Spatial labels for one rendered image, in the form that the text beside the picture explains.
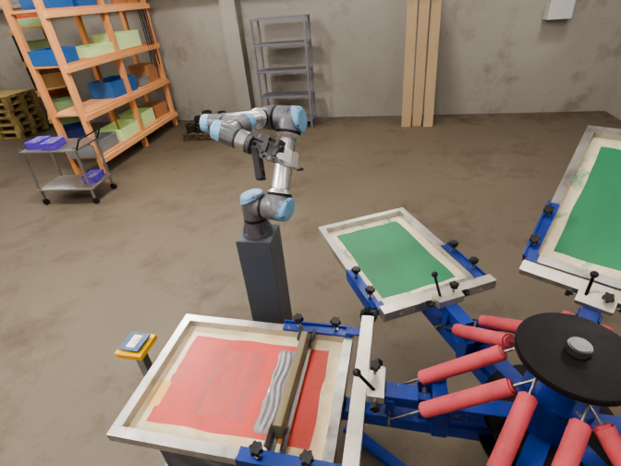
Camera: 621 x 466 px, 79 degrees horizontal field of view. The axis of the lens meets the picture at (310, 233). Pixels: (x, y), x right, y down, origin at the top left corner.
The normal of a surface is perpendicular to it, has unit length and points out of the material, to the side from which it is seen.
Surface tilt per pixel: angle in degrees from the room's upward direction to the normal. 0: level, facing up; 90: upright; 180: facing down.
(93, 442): 0
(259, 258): 90
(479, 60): 90
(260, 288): 90
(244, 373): 0
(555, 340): 0
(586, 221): 32
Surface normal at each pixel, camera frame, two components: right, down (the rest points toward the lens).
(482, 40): -0.19, 0.54
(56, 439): -0.07, -0.84
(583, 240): -0.42, -0.48
